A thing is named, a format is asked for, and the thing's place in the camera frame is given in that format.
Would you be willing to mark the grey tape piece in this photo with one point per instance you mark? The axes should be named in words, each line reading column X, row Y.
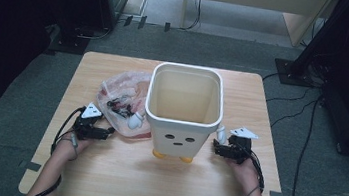
column 276, row 195

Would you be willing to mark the person's left hand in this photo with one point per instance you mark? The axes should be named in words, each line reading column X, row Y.
column 69, row 147

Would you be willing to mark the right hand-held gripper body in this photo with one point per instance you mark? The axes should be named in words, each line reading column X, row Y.
column 240, row 149

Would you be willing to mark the person's right hand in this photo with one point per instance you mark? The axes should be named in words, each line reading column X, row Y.
column 245, row 174

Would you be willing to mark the white bin with face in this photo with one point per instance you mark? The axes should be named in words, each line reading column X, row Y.
column 177, row 138

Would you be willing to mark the black floor bracket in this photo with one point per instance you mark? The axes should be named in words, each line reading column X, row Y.
column 128, row 20
column 142, row 22
column 167, row 27

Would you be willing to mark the clear plastic bag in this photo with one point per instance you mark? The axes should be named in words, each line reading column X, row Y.
column 120, row 86

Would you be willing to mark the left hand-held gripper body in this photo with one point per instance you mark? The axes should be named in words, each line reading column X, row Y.
column 86, row 129

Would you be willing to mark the dark floor box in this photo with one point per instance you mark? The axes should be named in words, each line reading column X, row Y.
column 339, row 118

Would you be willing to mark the black metal stand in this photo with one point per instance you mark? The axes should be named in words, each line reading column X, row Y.
column 68, row 43
column 296, row 72

